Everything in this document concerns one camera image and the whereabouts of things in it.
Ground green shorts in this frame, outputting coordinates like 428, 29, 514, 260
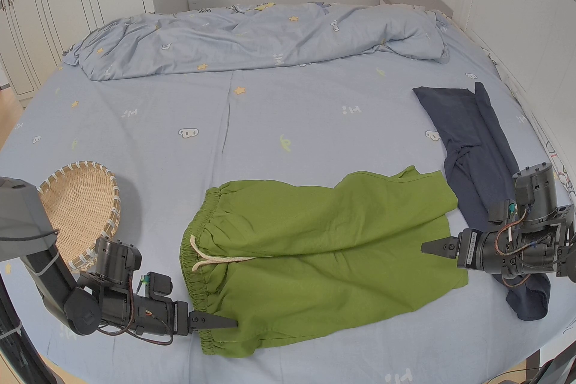
179, 165, 470, 359

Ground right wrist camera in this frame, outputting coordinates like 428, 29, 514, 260
488, 200, 518, 226

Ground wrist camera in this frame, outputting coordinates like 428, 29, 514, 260
143, 272, 174, 302
488, 200, 518, 226

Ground bed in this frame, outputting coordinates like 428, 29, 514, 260
0, 0, 576, 384

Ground pale blue quilt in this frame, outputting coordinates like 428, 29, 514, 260
63, 2, 452, 82

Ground dark blue garment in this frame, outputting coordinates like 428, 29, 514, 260
412, 82, 552, 322

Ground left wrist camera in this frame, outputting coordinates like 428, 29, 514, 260
143, 272, 174, 302

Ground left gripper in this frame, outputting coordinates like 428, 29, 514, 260
130, 295, 190, 336

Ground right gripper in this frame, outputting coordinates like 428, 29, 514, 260
457, 229, 519, 275

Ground round woven basket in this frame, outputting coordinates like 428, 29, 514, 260
35, 160, 122, 276

